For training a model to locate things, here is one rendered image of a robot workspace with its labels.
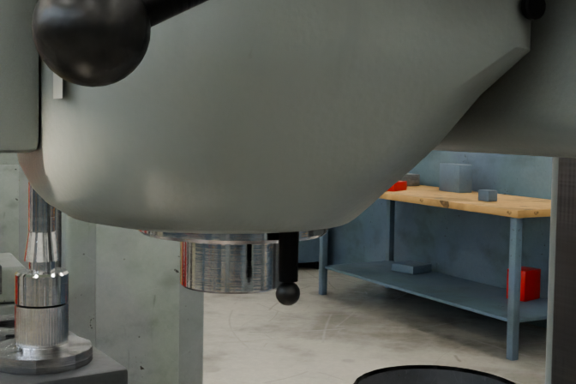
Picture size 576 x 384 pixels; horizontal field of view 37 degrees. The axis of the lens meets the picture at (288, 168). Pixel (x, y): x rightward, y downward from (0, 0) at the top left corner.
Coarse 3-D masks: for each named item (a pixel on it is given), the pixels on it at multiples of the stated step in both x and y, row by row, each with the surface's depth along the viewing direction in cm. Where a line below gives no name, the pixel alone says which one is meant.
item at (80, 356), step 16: (0, 320) 87; (0, 336) 81; (0, 352) 75; (16, 352) 75; (48, 352) 75; (64, 352) 75; (80, 352) 75; (96, 352) 80; (0, 368) 74; (16, 368) 73; (32, 368) 73; (48, 368) 73; (64, 368) 74; (80, 368) 75; (96, 368) 75; (112, 368) 75
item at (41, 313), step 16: (16, 288) 75; (32, 288) 75; (48, 288) 75; (64, 288) 76; (16, 304) 76; (32, 304) 75; (48, 304) 75; (64, 304) 76; (16, 320) 76; (32, 320) 75; (48, 320) 75; (64, 320) 76; (16, 336) 76; (32, 336) 75; (48, 336) 75; (64, 336) 76; (32, 352) 75
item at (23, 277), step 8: (16, 272) 76; (24, 272) 76; (56, 272) 76; (64, 272) 76; (16, 280) 75; (24, 280) 75; (32, 280) 74; (40, 280) 75; (48, 280) 75; (56, 280) 75; (64, 280) 76
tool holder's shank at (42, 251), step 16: (32, 192) 75; (32, 208) 75; (48, 208) 76; (32, 224) 76; (48, 224) 76; (32, 240) 75; (48, 240) 76; (32, 256) 75; (48, 256) 76; (32, 272) 76; (48, 272) 76
